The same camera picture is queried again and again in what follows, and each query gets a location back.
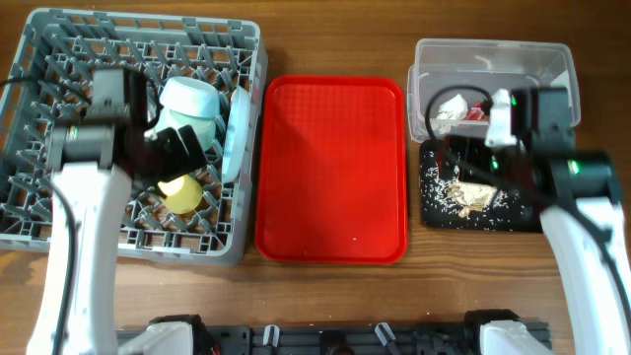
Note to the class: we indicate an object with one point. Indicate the red plastic tray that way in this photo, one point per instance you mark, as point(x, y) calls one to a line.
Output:
point(332, 173)

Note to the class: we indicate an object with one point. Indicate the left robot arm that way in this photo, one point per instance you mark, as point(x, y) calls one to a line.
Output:
point(94, 161)

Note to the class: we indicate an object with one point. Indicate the food scraps and rice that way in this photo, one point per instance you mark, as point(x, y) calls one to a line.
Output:
point(451, 197)

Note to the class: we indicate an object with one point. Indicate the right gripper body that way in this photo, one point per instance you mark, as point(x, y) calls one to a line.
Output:
point(496, 159)

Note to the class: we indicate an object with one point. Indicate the large light blue plate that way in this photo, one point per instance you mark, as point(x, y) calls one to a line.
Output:
point(236, 135)

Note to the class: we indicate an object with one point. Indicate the yellow cup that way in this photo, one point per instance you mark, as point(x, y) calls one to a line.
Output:
point(181, 195)

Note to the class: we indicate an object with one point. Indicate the red snack wrapper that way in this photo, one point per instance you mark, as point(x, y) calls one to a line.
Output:
point(478, 112)

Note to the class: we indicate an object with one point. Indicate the small light blue bowl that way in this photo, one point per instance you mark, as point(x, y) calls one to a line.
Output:
point(190, 97)

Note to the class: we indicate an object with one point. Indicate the crumpled white tissue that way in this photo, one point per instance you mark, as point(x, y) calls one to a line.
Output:
point(455, 108)

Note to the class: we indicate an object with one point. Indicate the clear plastic bin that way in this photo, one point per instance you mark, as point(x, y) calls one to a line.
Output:
point(490, 65)

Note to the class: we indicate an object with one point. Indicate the black tray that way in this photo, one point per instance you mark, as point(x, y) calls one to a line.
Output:
point(518, 216)

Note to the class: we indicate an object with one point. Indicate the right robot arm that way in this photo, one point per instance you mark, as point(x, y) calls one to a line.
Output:
point(582, 220)

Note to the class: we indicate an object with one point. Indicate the grey dishwasher rack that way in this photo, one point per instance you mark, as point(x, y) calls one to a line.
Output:
point(52, 73)

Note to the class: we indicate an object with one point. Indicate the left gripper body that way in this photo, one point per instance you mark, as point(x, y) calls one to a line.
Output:
point(169, 156)

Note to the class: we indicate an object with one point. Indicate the green bowl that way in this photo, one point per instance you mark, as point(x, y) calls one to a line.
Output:
point(204, 129)

